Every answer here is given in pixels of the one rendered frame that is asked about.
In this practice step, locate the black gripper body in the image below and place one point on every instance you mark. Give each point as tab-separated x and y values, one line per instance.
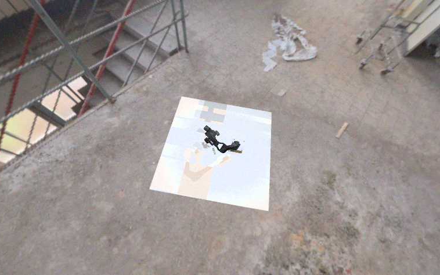
207	140

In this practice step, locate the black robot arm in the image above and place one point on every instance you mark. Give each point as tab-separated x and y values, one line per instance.
210	133

